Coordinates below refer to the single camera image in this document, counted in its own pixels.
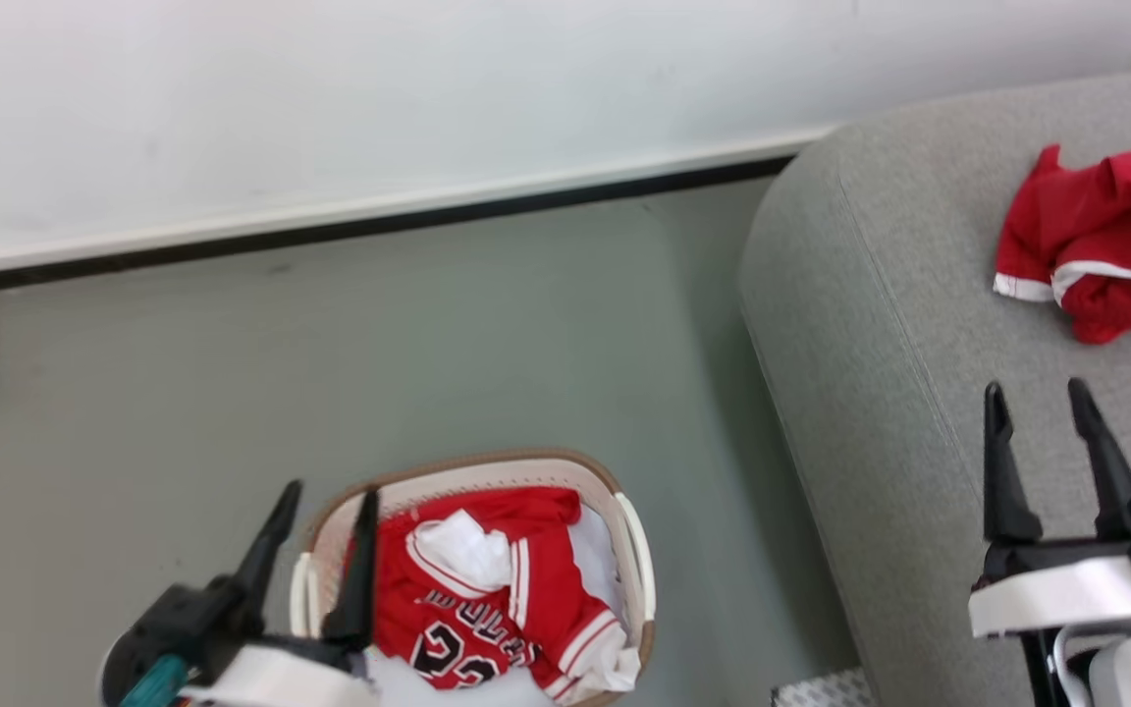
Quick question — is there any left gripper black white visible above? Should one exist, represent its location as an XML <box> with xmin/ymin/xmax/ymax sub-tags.
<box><xmin>99</xmin><ymin>479</ymin><xmax>382</xmax><ymax>707</ymax></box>

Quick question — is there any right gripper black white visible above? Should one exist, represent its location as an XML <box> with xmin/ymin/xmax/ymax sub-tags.
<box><xmin>967</xmin><ymin>377</ymin><xmax>1131</xmax><ymax>639</ymax></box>

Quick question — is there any white laundry basket brown rim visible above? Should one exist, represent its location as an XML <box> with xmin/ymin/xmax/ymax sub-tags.
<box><xmin>290</xmin><ymin>449</ymin><xmax>658</xmax><ymax>707</ymax></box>

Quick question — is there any grey fabric sofa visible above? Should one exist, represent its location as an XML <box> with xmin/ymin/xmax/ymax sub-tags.
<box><xmin>737</xmin><ymin>63</ymin><xmax>1131</xmax><ymax>707</ymax></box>

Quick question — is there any red basketball jersey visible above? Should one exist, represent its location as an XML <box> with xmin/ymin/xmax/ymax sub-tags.
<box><xmin>344</xmin><ymin>486</ymin><xmax>625</xmax><ymax>702</ymax></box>

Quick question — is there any red shorts white trim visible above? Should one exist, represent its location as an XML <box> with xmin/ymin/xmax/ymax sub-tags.
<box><xmin>993</xmin><ymin>144</ymin><xmax>1131</xmax><ymax>346</ymax></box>

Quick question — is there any grey textured metal plate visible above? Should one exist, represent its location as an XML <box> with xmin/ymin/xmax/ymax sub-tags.
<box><xmin>771</xmin><ymin>669</ymin><xmax>876</xmax><ymax>707</ymax></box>

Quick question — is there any black white baseboard strip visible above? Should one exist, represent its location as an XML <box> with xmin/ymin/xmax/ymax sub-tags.
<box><xmin>0</xmin><ymin>124</ymin><xmax>836</xmax><ymax>299</ymax></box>

